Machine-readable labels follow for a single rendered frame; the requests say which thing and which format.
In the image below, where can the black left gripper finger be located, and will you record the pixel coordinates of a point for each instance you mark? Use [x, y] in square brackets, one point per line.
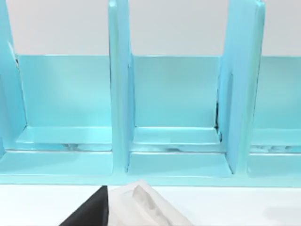
[94, 209]

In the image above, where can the light blue rack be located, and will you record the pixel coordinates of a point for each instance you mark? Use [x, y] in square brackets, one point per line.
[164, 106]

